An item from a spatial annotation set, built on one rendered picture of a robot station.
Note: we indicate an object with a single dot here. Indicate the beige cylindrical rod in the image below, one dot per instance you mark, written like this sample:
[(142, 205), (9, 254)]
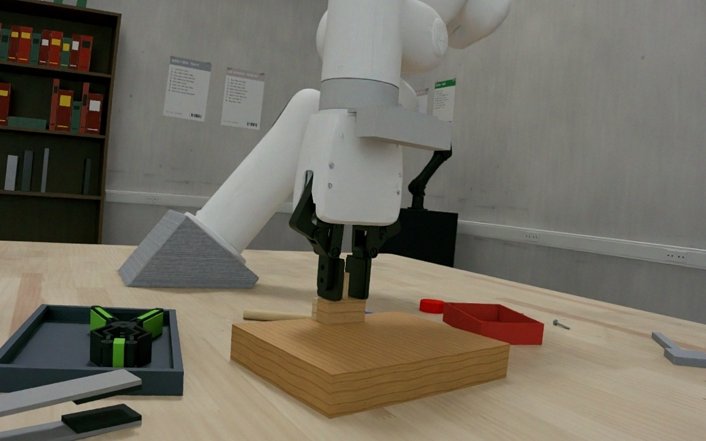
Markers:
[(272, 315)]

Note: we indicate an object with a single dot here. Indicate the red short cylinder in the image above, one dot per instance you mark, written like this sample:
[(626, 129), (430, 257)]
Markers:
[(431, 306)]

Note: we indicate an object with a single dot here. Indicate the small light wooden block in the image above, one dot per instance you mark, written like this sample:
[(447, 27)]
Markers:
[(343, 311)]

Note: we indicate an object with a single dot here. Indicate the light wooden dowel pin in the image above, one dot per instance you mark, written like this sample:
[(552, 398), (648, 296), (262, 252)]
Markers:
[(345, 286)]

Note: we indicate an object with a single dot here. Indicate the flat wooden board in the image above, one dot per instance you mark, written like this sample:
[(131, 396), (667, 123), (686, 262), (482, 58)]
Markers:
[(347, 368)]

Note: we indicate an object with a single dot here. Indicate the red shallow tray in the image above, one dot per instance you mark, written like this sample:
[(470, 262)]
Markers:
[(512, 327)]

